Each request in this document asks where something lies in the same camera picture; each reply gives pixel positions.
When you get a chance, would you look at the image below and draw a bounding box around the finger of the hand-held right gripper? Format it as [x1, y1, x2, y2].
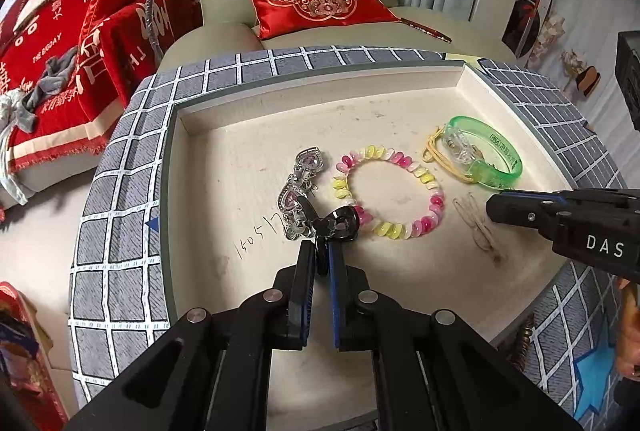
[485, 191, 571, 239]

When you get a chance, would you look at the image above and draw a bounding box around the black box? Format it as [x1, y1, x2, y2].
[617, 31, 640, 132]

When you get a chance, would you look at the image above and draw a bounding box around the pink yellow bead bracelet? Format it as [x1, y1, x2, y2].
[332, 146, 446, 239]

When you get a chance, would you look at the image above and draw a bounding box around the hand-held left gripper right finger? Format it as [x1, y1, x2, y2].
[327, 241, 583, 431]

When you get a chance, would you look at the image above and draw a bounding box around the dark brown bead bracelet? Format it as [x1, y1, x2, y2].
[510, 313, 536, 369]

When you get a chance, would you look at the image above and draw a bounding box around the person's right hand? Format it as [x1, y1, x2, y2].
[615, 278, 640, 379]

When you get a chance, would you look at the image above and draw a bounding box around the silver heart bracelet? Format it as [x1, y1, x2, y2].
[277, 148, 328, 241]

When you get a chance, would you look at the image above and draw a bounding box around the black hair claw clip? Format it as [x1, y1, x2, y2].
[312, 205, 361, 262]

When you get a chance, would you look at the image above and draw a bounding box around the red slim stick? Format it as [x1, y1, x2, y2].
[400, 17, 453, 44]

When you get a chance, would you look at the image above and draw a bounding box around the pale flower bouquet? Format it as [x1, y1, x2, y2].
[530, 14, 566, 67]

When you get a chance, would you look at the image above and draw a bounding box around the red printed blanket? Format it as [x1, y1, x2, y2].
[0, 0, 201, 172]

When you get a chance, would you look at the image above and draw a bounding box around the red fringed pillow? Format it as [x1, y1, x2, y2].
[77, 0, 151, 62]

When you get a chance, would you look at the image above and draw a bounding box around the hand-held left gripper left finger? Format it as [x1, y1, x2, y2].
[65, 238, 318, 431]

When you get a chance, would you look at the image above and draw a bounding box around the grey garment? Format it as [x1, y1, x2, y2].
[17, 48, 81, 132]

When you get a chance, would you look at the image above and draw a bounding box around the green translucent bracelet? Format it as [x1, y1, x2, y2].
[440, 115, 524, 189]

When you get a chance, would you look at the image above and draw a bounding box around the white sofa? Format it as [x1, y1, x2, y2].
[0, 131, 121, 212]

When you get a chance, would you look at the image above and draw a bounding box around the grey box tray white inside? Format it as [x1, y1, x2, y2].
[159, 58, 593, 431]

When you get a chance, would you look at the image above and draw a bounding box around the grey checked tablecloth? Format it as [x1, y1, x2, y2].
[67, 44, 640, 431]

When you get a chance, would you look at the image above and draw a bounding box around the yellow rubber band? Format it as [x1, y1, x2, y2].
[421, 126, 481, 184]

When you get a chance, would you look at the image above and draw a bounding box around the pile of light clothes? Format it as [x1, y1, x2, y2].
[0, 91, 31, 207]

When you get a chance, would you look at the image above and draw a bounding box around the white front-loading washing machine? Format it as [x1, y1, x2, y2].
[502, 0, 556, 59]

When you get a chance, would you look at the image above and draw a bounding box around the thin metal hairpin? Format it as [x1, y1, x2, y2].
[452, 194, 506, 262]

